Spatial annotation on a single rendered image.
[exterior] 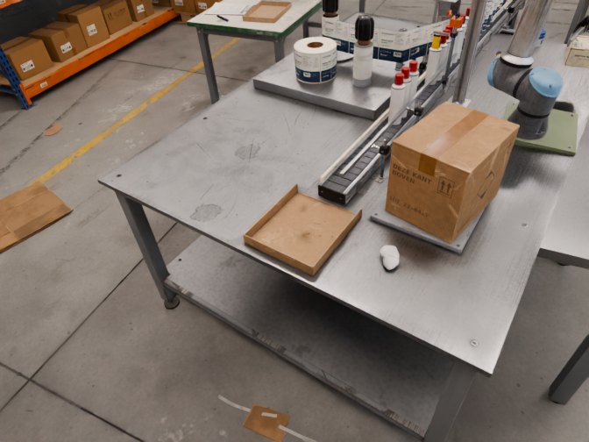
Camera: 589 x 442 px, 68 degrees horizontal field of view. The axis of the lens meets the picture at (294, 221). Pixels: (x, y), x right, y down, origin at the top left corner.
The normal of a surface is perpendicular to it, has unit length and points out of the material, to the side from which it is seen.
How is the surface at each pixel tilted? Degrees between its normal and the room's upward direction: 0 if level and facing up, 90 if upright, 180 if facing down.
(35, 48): 89
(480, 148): 0
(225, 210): 0
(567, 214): 0
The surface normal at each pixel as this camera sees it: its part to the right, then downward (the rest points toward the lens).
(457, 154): -0.06, -0.73
